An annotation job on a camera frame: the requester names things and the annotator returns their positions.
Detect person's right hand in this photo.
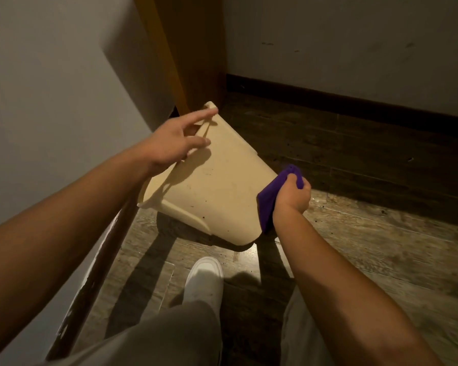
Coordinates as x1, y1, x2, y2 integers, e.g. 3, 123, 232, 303
272, 173, 312, 225

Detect person's left hand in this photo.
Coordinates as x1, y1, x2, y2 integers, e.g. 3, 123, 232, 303
142, 107, 219, 176

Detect purple cleaning cloth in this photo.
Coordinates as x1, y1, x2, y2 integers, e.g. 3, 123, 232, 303
257, 164, 305, 234

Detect beige plastic waste bin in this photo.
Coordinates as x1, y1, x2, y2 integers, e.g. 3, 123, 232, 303
137, 101, 279, 247

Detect person's left forearm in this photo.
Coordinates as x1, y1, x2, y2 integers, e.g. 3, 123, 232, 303
0, 143, 155, 364

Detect person's right forearm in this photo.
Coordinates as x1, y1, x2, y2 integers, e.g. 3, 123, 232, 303
273, 211, 445, 366

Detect dark wooden baseboard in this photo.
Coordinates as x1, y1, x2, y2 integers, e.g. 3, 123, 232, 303
45, 196, 139, 362
226, 74, 458, 139

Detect white shoe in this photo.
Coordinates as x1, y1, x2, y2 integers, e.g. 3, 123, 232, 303
182, 257, 224, 315

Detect grey trousers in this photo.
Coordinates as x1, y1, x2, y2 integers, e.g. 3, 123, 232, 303
40, 286, 331, 366

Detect brown wooden door frame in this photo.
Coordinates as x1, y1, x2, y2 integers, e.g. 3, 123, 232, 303
132, 0, 227, 115

